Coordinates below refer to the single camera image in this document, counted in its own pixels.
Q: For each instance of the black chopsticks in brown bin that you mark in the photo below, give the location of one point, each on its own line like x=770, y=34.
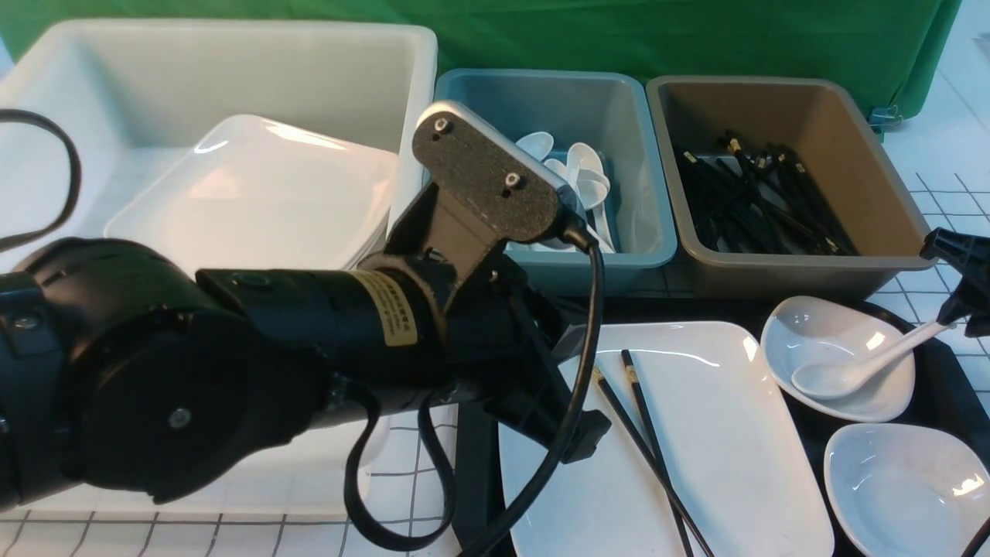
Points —
x=759, y=201

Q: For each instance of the brown plastic bin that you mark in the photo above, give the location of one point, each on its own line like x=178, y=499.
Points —
x=820, y=121

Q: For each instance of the black chopstick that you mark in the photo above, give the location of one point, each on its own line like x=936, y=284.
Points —
x=687, y=528
x=651, y=437

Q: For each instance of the white spoons in teal bin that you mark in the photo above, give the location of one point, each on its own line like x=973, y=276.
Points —
x=586, y=187

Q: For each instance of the teal plastic bin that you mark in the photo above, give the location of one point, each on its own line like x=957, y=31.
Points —
x=608, y=112

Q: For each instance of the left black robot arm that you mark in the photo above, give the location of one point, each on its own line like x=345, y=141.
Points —
x=121, y=371

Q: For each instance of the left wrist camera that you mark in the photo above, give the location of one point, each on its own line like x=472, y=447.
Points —
x=481, y=184

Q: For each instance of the large white plastic bin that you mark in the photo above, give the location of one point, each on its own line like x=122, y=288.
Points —
x=136, y=95

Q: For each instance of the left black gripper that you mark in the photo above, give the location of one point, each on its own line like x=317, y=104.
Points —
x=470, y=327

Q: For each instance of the white bowl upper right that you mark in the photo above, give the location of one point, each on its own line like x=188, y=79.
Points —
x=804, y=330

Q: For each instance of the white rectangular rice plate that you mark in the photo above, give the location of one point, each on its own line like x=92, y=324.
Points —
x=729, y=443

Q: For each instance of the white bowl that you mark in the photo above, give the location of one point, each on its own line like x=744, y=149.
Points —
x=905, y=490
x=804, y=330

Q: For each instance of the white ceramic spoon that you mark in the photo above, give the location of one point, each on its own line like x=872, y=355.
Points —
x=828, y=381

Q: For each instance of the stacked white square plates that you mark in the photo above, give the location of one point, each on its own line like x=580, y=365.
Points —
x=259, y=194

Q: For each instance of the white bowl lower right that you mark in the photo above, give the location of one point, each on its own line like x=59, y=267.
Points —
x=905, y=490

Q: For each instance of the green backdrop cloth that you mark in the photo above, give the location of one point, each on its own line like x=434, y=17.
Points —
x=884, y=53

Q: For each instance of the black serving tray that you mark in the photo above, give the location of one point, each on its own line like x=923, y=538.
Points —
x=943, y=399

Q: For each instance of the binder clip right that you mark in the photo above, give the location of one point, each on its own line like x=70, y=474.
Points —
x=885, y=119

